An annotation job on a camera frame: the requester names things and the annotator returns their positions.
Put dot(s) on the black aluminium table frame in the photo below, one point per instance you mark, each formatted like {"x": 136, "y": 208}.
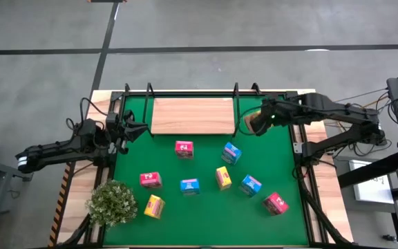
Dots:
{"x": 185, "y": 93}

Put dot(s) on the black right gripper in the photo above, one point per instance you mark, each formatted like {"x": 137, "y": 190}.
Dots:
{"x": 276, "y": 110}

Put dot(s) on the artificial green white plant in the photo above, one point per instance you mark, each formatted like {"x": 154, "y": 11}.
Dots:
{"x": 112, "y": 204}

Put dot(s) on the black shelf side frame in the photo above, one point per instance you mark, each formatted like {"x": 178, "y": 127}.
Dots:
{"x": 236, "y": 103}
{"x": 146, "y": 107}

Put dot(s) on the wooden shelf board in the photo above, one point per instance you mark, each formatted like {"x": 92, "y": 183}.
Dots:
{"x": 192, "y": 115}

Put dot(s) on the black diagonal beam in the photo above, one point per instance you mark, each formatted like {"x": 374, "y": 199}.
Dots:
{"x": 371, "y": 169}

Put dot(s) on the blue Rice Krispies cereal box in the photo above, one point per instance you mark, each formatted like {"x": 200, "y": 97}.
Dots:
{"x": 189, "y": 186}
{"x": 231, "y": 152}
{"x": 251, "y": 185}

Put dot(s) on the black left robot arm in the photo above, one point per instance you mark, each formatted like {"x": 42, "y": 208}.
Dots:
{"x": 57, "y": 150}

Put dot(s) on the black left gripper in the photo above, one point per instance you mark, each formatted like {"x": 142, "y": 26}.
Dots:
{"x": 117, "y": 126}

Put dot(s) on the white board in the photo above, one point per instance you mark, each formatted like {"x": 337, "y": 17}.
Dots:
{"x": 371, "y": 186}

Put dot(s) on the yellow black hazard tape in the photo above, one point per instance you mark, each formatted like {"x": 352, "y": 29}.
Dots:
{"x": 61, "y": 204}

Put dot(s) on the small black floor object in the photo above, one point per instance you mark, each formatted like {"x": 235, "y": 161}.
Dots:
{"x": 389, "y": 238}

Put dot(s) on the red Froot Loops cereal box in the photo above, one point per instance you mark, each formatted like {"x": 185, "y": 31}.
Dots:
{"x": 275, "y": 203}
{"x": 150, "y": 180}
{"x": 184, "y": 148}

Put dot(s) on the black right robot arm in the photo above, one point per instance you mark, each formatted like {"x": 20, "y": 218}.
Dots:
{"x": 340, "y": 112}

